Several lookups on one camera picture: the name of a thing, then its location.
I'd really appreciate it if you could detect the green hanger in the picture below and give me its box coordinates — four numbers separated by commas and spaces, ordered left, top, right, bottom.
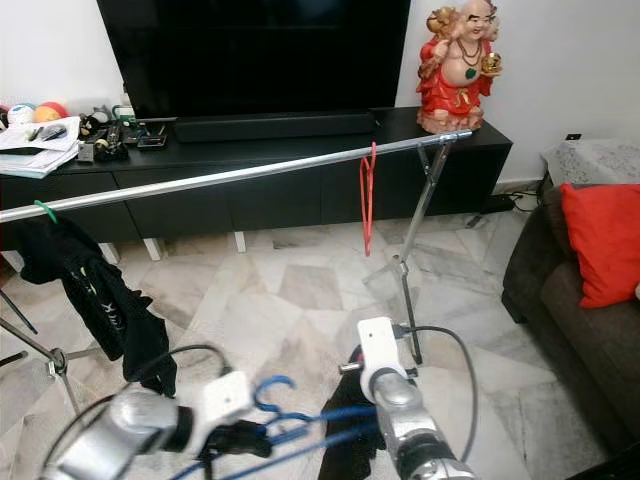
33, 199, 59, 223

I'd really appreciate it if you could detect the red cushion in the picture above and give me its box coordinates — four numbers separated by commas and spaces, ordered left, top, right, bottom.
560, 182, 640, 309

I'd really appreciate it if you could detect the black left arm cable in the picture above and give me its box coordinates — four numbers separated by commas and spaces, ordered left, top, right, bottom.
65, 343, 233, 461

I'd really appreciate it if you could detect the red plastic hanger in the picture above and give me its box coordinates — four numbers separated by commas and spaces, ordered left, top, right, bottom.
360, 142, 379, 258

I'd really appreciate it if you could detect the dark brown sofa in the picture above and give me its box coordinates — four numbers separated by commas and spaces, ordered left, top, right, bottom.
502, 180, 640, 451

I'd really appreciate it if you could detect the side table lace cloth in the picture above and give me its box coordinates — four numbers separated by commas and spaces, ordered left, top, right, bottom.
540, 138, 640, 189

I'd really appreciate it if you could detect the black polo shirt green logo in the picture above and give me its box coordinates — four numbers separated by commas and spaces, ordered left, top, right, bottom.
15, 213, 179, 396

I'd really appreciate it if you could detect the red Buddha statue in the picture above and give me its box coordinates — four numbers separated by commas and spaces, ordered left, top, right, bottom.
415, 0, 504, 134

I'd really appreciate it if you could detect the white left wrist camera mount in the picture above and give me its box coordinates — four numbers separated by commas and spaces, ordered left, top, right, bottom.
198, 370, 254, 436

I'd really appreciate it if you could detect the silver clothes rail stand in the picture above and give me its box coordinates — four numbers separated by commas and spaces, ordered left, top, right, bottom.
0, 128, 474, 421

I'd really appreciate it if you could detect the blue plastic hanger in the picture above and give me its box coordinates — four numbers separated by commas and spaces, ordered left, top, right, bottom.
170, 375, 381, 480

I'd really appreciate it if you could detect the white paper stack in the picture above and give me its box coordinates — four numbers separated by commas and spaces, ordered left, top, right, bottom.
0, 115, 83, 179

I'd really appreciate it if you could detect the black television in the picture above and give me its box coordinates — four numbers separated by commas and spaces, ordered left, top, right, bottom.
97, 0, 411, 121

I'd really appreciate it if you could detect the black jacket red collar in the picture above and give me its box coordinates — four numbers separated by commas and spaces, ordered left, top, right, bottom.
318, 345, 381, 480

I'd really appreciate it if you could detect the black soundbar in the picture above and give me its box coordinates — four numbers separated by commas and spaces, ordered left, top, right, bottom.
172, 112, 376, 143

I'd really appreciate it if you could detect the black TV cabinet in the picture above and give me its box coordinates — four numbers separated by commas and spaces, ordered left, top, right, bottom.
0, 105, 513, 266

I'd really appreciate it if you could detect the orange ball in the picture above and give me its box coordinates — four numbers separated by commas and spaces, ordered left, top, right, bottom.
36, 101, 66, 122

